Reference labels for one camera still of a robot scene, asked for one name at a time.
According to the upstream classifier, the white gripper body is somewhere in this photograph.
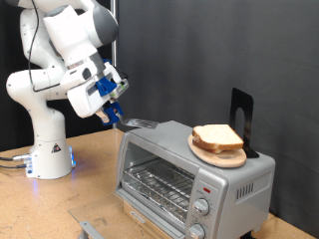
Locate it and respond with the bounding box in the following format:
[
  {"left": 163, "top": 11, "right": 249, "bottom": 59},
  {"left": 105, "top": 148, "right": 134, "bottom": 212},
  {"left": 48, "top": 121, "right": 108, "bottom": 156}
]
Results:
[{"left": 67, "top": 63, "right": 129, "bottom": 120}]

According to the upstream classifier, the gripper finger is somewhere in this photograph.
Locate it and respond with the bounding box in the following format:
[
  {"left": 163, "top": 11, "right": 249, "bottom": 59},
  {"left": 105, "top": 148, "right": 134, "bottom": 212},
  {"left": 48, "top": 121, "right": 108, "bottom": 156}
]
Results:
[{"left": 95, "top": 109, "right": 112, "bottom": 123}]

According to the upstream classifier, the slotted spatula with blue block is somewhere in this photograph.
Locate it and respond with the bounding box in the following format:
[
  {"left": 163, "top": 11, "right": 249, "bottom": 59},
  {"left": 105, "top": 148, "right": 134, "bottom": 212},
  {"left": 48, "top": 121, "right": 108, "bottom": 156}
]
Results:
[{"left": 100, "top": 101, "right": 160, "bottom": 131}]

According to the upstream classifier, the glass oven door with handle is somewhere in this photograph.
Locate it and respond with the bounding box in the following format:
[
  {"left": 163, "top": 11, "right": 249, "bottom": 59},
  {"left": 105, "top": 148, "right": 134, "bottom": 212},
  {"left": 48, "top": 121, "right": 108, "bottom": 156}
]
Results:
[{"left": 68, "top": 188, "right": 187, "bottom": 239}]

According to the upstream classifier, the silver oven knob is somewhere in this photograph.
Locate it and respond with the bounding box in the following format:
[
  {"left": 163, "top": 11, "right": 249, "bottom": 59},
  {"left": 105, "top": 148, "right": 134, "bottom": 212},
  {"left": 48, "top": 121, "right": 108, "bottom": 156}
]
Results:
[
  {"left": 186, "top": 223, "right": 206, "bottom": 239},
  {"left": 192, "top": 197, "right": 211, "bottom": 217}
]

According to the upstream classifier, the silver toaster oven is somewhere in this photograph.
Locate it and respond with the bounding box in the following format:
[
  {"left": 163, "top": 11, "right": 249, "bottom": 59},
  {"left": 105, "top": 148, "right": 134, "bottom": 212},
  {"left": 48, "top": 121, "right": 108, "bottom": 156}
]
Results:
[{"left": 114, "top": 119, "right": 277, "bottom": 239}]

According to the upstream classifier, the vertical metal pole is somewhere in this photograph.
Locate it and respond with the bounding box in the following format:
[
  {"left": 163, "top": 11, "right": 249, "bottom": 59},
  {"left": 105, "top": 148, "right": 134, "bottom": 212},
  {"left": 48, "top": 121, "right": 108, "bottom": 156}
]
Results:
[{"left": 110, "top": 0, "right": 119, "bottom": 129}]

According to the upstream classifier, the black backdrop curtain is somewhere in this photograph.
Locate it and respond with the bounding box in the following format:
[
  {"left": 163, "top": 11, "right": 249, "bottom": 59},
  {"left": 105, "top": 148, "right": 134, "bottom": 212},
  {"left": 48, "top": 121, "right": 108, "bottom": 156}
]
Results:
[{"left": 0, "top": 0, "right": 114, "bottom": 152}]

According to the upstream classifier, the bread slice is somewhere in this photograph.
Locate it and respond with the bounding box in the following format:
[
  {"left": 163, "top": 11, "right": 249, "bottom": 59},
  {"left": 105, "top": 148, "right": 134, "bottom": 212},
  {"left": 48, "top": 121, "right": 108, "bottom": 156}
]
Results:
[
  {"left": 192, "top": 123, "right": 245, "bottom": 151},
  {"left": 191, "top": 137, "right": 224, "bottom": 154}
]

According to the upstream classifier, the dark grey backdrop curtain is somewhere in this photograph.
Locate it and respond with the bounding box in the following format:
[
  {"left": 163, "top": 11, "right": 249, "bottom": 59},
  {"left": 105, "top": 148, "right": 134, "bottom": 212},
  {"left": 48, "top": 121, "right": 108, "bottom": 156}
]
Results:
[{"left": 117, "top": 0, "right": 319, "bottom": 238}]

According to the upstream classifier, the round wooden plate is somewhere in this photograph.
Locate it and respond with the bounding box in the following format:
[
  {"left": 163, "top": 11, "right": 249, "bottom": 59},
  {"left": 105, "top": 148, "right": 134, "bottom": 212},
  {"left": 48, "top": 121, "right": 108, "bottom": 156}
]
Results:
[{"left": 187, "top": 133, "right": 247, "bottom": 169}]

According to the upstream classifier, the black metal bookend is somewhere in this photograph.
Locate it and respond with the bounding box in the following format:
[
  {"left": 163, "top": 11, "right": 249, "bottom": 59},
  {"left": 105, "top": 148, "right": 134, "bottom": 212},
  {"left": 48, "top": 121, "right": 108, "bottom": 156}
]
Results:
[{"left": 229, "top": 87, "right": 260, "bottom": 159}]

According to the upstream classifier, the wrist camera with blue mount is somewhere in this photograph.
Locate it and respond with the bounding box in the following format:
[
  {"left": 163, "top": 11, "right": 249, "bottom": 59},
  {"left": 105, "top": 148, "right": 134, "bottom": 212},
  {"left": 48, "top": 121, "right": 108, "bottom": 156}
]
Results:
[{"left": 95, "top": 77, "right": 130, "bottom": 101}]

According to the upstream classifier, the wire oven rack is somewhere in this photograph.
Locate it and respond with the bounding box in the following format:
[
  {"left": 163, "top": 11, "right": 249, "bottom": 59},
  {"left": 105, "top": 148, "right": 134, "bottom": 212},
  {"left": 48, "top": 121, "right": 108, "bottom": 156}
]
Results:
[{"left": 123, "top": 157, "right": 196, "bottom": 227}]

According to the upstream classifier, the robot base cable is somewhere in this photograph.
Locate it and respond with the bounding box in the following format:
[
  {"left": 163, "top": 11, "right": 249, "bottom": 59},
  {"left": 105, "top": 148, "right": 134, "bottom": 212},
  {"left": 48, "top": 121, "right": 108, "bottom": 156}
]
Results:
[
  {"left": 0, "top": 152, "right": 33, "bottom": 162},
  {"left": 0, "top": 162, "right": 28, "bottom": 170}
]

